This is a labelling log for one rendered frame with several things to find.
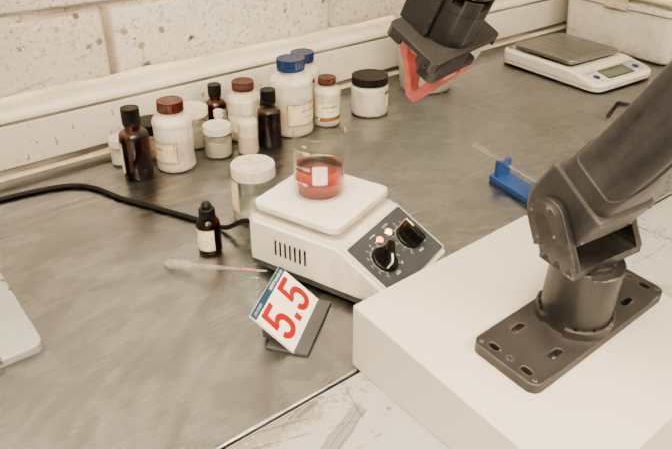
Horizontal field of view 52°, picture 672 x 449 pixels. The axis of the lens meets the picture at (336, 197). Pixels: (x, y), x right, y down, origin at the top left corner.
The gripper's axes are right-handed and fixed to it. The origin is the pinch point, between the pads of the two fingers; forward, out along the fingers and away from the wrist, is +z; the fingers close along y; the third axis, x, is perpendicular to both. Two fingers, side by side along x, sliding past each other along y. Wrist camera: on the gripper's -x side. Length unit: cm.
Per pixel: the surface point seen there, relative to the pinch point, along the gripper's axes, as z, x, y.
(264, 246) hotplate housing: 19.4, -0.8, 15.6
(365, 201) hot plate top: 12.4, 3.4, 5.5
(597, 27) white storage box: 37, -13, -97
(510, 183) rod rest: 21.2, 9.3, -22.9
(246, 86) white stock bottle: 31.2, -31.0, -6.8
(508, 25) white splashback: 43, -27, -85
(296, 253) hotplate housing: 16.8, 2.9, 14.4
